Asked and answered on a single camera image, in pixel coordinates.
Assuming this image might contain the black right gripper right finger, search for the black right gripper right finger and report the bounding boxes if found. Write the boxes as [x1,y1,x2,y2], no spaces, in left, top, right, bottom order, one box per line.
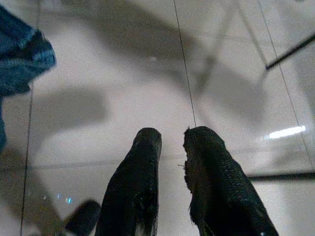
[183,125,280,236]

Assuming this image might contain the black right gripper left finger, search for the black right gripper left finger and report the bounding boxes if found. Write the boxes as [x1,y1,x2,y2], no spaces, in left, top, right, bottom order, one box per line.
[94,127,162,236]

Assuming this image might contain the blue denim garment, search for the blue denim garment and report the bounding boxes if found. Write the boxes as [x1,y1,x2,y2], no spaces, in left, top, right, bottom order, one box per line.
[0,4,58,154]

